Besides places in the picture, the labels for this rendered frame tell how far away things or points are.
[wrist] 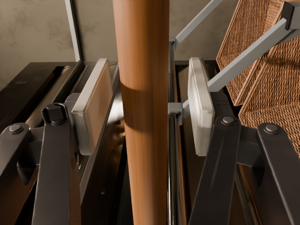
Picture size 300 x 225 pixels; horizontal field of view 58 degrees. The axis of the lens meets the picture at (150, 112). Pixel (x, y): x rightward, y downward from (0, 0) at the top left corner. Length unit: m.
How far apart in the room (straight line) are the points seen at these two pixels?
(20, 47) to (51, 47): 0.47
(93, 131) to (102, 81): 0.04
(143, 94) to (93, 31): 3.89
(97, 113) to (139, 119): 0.03
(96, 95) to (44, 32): 4.13
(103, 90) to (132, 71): 0.03
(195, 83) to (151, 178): 0.08
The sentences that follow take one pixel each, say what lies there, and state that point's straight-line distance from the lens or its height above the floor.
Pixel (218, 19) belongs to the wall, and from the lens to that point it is 3.96.
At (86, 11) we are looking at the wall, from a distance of 4.01.
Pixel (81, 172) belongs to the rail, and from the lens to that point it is 0.83.
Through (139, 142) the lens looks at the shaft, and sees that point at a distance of 0.18.
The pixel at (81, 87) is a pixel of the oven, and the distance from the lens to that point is 1.59.
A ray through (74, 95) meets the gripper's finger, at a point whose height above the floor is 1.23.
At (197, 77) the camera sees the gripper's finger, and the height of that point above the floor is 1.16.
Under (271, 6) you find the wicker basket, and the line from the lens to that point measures 1.74.
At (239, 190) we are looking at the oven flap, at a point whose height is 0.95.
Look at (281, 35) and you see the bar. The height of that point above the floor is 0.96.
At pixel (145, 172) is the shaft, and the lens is 0.20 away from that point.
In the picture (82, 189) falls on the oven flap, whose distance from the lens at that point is 0.78.
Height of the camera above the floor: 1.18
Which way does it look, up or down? 3 degrees up
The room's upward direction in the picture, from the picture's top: 90 degrees counter-clockwise
